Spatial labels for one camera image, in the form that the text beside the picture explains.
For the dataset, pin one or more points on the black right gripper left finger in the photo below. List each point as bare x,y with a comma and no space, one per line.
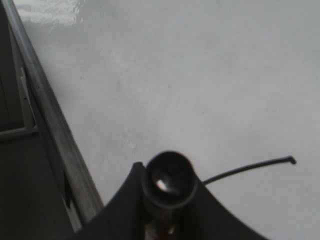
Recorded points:
121,218

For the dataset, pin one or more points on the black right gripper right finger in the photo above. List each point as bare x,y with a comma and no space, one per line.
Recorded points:
205,218

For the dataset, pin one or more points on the black white whiteboard marker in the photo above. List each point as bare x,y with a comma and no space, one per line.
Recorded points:
168,185

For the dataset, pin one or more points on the white whiteboard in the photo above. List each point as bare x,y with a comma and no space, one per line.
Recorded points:
227,83

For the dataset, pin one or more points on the grey aluminium whiteboard frame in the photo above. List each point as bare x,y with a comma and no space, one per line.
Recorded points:
59,141

